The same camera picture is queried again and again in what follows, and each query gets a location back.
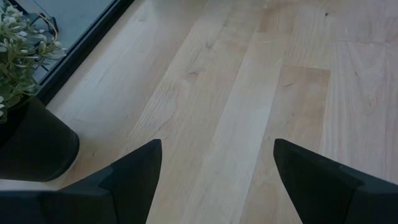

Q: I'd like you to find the black aluminium table frame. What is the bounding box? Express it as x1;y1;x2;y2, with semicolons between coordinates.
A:
36;0;137;105

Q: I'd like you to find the artificial plant in black pot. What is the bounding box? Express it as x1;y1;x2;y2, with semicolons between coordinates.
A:
0;0;81;183

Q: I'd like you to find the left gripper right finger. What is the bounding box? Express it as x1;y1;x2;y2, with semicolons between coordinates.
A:
273;139;398;224

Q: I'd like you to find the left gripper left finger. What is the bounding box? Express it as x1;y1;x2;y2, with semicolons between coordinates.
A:
40;139;163;224

